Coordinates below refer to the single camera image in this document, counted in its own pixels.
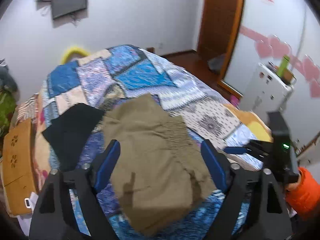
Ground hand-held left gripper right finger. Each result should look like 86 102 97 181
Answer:
201 139 293 240

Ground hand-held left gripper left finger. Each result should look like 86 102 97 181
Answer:
29 139 122 240

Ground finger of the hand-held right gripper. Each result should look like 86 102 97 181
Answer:
223 146 269 162
246 140 273 155

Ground khaki pants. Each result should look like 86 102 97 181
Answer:
102 94 217 238

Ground yellow orange bedsheet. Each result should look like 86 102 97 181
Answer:
225 104 273 143

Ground black cloth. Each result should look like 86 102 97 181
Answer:
42 103 105 172

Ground white appliance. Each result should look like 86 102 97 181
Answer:
241 62 294 124

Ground mustard mug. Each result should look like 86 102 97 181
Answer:
282 69 297 85

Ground green bottle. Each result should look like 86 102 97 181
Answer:
276 56 290 78

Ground grey cloth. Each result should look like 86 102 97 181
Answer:
208 54 227 74

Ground wooden lap table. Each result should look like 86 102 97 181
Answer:
2 119 38 217

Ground pink striped bedding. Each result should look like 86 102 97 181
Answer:
15 94 42 126

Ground blue patchwork blanket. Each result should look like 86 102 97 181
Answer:
35 44 273 240

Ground green laundry basket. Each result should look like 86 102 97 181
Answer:
0 90 17 138

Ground white heart-print wardrobe door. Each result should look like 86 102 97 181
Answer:
217 0 320 155

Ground brown wooden door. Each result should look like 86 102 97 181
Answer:
196 0 247 63

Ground small black monitor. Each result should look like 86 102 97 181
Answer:
51 0 88 20

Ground monitor cable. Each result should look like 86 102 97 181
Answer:
70 12 83 27

